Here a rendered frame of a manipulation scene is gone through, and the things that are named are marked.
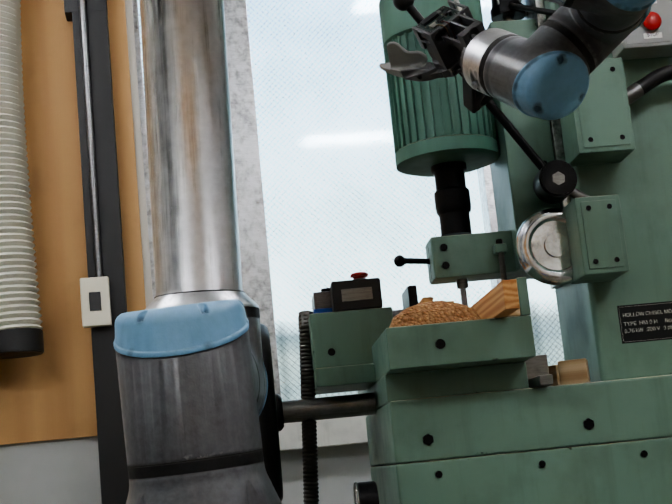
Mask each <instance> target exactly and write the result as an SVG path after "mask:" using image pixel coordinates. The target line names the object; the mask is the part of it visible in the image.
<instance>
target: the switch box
mask: <svg viewBox="0 0 672 504"><path fill-rule="evenodd" d="M650 12H656V13H657V14H659V15H660V17H661V20H662V22H661V25H660V27H659V28H658V29H656V30H648V29H646V28H645V27H644V25H643V23H642V24H641V26H639V27H638V28H637V29H636V30H634V31H632V32H631V33H630V34H629V35H628V36H627V37H626V38H625V39H624V40H623V41H622V42H621V43H620V44H619V45H618V46H617V47H616V48H615V49H614V50H613V51H612V54H613V58H622V60H630V59H643V58H657V57H670V56H672V0H657V3H654V4H652V5H651V10H650ZM658 32H662V37H663V38H650V39H644V35H643V34H644V33H658Z"/></svg>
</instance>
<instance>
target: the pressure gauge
mask: <svg viewBox="0 0 672 504"><path fill-rule="evenodd" d="M353 492H354V504H355V494H356V503H357V504H379V496H378V490H377V485H376V482H374V481H366V482H354V484H353Z"/></svg>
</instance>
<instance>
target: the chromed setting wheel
mask: <svg viewBox="0 0 672 504"><path fill-rule="evenodd" d="M515 246H516V254H517V257H518V260H519V263H520V265H521V266H522V268H523V269H524V271H525V272H526V273H527V274H528V275H529V276H530V277H532V278H533V279H535V280H536V281H538V282H541V283H543V284H547V285H553V286H560V285H566V284H569V283H572V282H573V268H572V264H571V257H570V250H569V242H568V235H567V227H566V216H565V212H564V210H563V209H560V208H548V209H543V210H540V211H537V212H535V213H533V214H532V215H530V216H529V217H528V218H527V219H526V220H525V221H524V222H523V223H522V225H521V227H520V228H519V231H518V233H517V237H516V245H515Z"/></svg>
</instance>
